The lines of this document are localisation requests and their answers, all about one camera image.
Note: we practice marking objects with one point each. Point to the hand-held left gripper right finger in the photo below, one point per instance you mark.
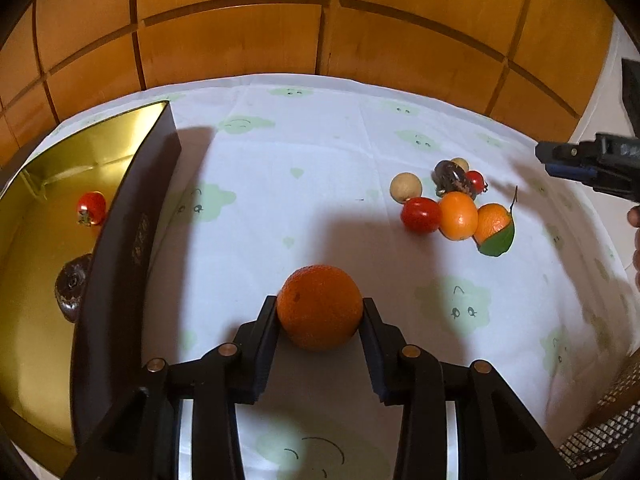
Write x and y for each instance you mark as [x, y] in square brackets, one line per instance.
[372, 345]

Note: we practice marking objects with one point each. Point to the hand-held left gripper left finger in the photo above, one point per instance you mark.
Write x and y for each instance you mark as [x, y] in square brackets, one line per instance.
[267, 342]

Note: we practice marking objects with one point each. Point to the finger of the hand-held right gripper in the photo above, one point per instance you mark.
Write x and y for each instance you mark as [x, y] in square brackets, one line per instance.
[565, 157]

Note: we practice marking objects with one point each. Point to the large orange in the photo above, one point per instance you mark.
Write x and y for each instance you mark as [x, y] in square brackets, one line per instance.
[320, 307]

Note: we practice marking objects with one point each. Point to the large beige longan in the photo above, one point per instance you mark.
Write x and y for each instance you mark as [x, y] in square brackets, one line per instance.
[406, 188]

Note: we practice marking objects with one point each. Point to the dark box with gold lining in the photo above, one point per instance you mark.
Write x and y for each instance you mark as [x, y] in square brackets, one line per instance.
[125, 260]

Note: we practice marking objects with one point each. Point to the person's right hand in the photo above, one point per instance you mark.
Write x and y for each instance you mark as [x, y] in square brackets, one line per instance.
[635, 255]

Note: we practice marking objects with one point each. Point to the dark object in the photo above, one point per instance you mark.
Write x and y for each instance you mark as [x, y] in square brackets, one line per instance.
[631, 90]

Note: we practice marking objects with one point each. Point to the small red cherry tomato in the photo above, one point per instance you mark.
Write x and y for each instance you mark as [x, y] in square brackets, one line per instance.
[475, 180]

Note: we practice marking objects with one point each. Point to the tangerine with green leaf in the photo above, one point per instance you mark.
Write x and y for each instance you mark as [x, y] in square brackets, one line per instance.
[492, 222]

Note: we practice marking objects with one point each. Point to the small beige longan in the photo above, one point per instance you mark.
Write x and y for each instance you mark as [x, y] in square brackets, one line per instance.
[460, 164]

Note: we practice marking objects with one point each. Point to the dark brown wrinkled fruit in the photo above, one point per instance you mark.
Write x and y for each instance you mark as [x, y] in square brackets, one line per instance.
[451, 177]

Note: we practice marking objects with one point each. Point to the small orange tangerine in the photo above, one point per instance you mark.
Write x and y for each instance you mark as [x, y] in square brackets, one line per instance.
[458, 216]

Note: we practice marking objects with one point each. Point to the large red tomato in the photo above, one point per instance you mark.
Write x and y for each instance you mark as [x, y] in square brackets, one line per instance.
[421, 215]

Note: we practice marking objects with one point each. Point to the white cloth with green clouds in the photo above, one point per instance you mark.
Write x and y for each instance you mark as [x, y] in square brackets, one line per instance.
[300, 185]

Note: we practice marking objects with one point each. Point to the dark round fruit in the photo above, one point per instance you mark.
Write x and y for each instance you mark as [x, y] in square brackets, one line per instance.
[71, 287]

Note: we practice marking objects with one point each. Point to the cherry tomato with green stem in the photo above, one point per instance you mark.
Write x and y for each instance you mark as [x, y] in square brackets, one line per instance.
[91, 207]

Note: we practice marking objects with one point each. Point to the dark mesh basket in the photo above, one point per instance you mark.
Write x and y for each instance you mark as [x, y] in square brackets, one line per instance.
[605, 420]

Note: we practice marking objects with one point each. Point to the wooden panel board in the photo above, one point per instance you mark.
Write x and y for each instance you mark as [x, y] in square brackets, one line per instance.
[225, 20]

